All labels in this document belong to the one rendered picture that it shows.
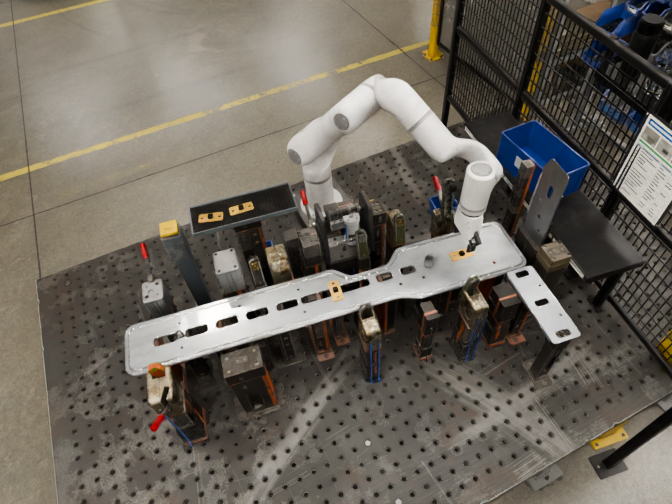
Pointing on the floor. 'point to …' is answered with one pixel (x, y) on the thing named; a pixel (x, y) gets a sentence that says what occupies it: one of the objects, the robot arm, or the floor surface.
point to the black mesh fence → (610, 460)
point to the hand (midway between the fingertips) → (464, 239)
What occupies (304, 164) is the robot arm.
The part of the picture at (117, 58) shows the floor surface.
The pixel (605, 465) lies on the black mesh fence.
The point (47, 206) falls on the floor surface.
